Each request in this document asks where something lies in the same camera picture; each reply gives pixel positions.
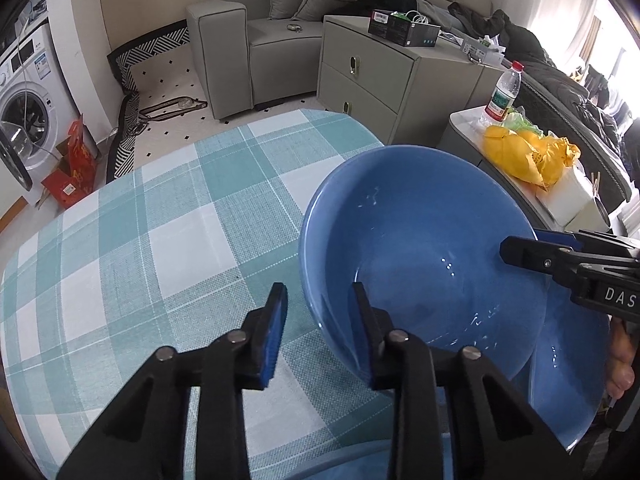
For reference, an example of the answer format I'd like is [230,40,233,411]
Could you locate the small blue bowl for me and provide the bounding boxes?
[298,145,547,380]
[512,280,610,450]

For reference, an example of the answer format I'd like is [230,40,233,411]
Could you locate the large blue bowl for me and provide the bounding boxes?
[286,440,409,479]

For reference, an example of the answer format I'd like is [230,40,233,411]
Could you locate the person's right hand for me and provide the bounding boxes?
[605,318,637,400]

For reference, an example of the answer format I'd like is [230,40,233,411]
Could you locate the white side table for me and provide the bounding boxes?
[438,107,610,232]

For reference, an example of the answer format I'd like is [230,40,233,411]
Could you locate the yellow plastic bag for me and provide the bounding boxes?
[483,126,582,191]

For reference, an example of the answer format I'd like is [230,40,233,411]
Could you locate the green plastic bag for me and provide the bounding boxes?
[502,110,544,136]

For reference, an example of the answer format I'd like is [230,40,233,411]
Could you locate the plastic water bottle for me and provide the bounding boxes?
[480,61,524,128]

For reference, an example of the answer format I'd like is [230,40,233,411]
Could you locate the teal checkered tablecloth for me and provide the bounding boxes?
[1,110,393,479]

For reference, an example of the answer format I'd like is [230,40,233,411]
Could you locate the grey bedside cabinet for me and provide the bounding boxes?
[317,15,503,148]

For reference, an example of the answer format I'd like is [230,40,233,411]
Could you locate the black box on cabinet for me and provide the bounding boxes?
[368,10,440,47]

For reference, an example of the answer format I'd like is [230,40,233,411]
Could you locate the red cardboard box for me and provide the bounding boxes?
[41,116,99,209]

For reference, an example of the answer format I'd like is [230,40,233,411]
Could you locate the black white patterned rug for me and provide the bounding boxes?
[106,21,224,182]

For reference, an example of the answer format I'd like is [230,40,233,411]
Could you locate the grey sofa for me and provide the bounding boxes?
[186,0,492,119]

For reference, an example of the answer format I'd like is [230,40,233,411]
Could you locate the white washing machine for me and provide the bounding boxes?
[1,21,79,205]

